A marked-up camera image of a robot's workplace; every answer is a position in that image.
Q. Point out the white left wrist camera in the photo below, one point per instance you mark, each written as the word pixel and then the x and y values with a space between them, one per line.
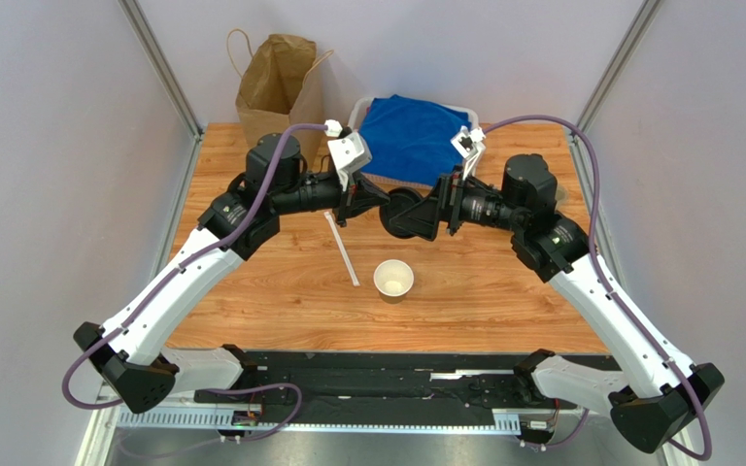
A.
pixel 349 153

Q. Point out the aluminium frame rail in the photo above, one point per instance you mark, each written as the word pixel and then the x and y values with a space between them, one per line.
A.
pixel 179 411

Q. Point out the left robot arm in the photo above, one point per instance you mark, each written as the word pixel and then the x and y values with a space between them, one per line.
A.
pixel 128 350

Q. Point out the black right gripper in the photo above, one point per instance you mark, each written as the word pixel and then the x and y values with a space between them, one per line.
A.
pixel 445 206

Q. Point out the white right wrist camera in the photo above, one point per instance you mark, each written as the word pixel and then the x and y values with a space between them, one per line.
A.
pixel 469 143

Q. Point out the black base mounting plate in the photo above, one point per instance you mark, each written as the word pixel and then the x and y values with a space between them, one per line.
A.
pixel 384 388

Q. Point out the white wrapped straw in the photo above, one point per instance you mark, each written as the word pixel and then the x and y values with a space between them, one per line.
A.
pixel 342 249

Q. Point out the black plastic cup lid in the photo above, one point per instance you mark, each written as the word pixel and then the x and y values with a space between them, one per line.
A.
pixel 401 199

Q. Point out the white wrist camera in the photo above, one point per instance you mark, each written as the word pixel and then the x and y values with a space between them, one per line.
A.
pixel 349 153
pixel 469 143

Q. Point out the brown paper coffee cup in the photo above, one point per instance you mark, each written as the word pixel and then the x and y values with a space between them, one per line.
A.
pixel 393 279

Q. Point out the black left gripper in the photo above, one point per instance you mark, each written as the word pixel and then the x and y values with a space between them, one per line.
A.
pixel 359 197

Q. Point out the blue folded cloth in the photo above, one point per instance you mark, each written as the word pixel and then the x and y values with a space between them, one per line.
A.
pixel 412 139

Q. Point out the white plastic basket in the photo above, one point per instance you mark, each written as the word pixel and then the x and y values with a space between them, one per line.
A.
pixel 355 113

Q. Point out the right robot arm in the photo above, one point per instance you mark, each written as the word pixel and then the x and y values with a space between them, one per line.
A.
pixel 656 390

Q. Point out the brown paper bag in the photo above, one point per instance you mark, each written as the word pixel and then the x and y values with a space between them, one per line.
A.
pixel 280 87

